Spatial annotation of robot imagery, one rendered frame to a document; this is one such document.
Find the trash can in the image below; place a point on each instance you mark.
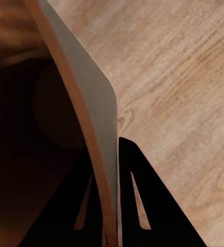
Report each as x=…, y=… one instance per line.
x=54, y=101

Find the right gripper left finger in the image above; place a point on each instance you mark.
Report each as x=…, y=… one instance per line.
x=54, y=227

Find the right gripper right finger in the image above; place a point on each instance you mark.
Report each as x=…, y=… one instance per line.
x=170, y=227

